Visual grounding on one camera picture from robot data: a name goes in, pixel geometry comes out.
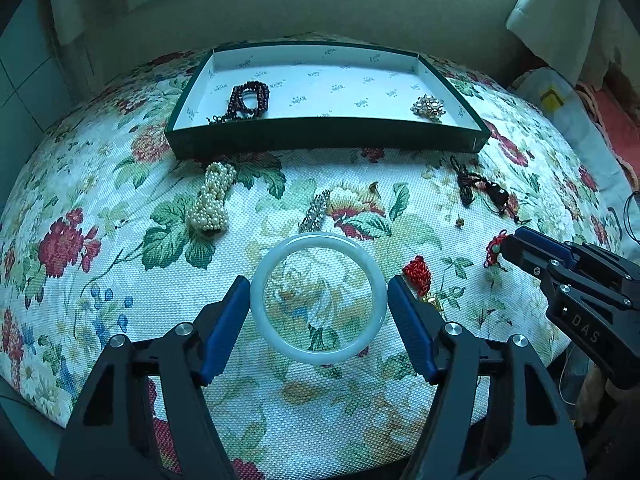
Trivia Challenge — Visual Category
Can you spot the white pearl necklace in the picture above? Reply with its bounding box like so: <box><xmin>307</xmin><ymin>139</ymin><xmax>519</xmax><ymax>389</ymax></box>
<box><xmin>186</xmin><ymin>161</ymin><xmax>238</xmax><ymax>235</ymax></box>

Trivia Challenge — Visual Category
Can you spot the rhinestone flower brooch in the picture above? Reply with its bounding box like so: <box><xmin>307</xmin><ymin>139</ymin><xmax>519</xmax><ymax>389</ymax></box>
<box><xmin>411</xmin><ymin>94</ymin><xmax>446</xmax><ymax>122</ymax></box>

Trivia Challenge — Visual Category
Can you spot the white jade bangle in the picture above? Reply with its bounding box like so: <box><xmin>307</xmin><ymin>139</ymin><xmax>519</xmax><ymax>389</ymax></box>
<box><xmin>249</xmin><ymin>232</ymin><xmax>385</xmax><ymax>365</ymax></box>

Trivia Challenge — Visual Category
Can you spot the red cord gold locket charm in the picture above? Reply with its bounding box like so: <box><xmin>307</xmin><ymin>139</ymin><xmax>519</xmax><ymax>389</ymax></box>
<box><xmin>482</xmin><ymin>230</ymin><xmax>508</xmax><ymax>268</ymax></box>

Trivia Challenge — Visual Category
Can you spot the black cord pendant necklace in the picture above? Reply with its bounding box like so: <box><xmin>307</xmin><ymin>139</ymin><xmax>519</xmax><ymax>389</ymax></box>
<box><xmin>448</xmin><ymin>155</ymin><xmax>531</xmax><ymax>225</ymax></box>

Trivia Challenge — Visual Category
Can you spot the green jewelry box tray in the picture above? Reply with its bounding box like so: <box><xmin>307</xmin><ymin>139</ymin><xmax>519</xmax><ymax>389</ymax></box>
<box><xmin>165</xmin><ymin>41</ymin><xmax>491</xmax><ymax>160</ymax></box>

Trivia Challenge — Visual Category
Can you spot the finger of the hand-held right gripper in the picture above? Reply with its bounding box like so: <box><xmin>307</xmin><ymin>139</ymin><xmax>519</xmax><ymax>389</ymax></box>
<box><xmin>515</xmin><ymin>226</ymin><xmax>640</xmax><ymax>293</ymax></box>
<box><xmin>501</xmin><ymin>234</ymin><xmax>635</xmax><ymax>311</ymax></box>

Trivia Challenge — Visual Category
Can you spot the floral tablecloth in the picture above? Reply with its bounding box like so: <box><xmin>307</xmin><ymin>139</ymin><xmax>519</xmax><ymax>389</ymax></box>
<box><xmin>0</xmin><ymin>35</ymin><xmax>626</xmax><ymax>480</ymax></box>

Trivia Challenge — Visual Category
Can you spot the white curtain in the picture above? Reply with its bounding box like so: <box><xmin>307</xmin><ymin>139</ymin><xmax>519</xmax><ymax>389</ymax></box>
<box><xmin>505</xmin><ymin>0</ymin><xmax>608</xmax><ymax>46</ymax></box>

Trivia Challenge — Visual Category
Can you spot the dark red bead bracelet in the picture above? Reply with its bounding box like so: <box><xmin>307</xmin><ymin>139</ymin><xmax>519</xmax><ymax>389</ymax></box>
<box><xmin>207</xmin><ymin>82</ymin><xmax>271</xmax><ymax>126</ymax></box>

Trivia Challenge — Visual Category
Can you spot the silver rhinestone hair clip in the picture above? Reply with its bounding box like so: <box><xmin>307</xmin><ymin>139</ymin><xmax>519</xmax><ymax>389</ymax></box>
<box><xmin>298</xmin><ymin>190</ymin><xmax>332</xmax><ymax>233</ymax></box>

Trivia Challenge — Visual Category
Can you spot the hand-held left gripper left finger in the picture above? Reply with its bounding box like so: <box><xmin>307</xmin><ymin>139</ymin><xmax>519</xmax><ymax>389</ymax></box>
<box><xmin>54</xmin><ymin>276</ymin><xmax>252</xmax><ymax>480</ymax></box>

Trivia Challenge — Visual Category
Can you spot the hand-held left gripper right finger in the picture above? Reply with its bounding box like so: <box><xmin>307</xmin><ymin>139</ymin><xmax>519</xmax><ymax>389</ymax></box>
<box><xmin>387</xmin><ymin>276</ymin><xmax>587</xmax><ymax>480</ymax></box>

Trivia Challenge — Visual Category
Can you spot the white plastic bag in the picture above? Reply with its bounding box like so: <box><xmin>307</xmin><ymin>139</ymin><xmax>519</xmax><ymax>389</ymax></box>
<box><xmin>510</xmin><ymin>67</ymin><xmax>586</xmax><ymax>128</ymax></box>

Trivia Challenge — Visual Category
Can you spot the red knot gold fish charm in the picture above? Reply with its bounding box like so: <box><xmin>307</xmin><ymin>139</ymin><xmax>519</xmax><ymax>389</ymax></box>
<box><xmin>402</xmin><ymin>255</ymin><xmax>446</xmax><ymax>313</ymax></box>

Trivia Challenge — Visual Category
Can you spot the pink cloth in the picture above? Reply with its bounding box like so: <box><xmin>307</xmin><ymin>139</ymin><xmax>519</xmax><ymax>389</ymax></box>
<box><xmin>575</xmin><ymin>80</ymin><xmax>640</xmax><ymax>183</ymax></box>

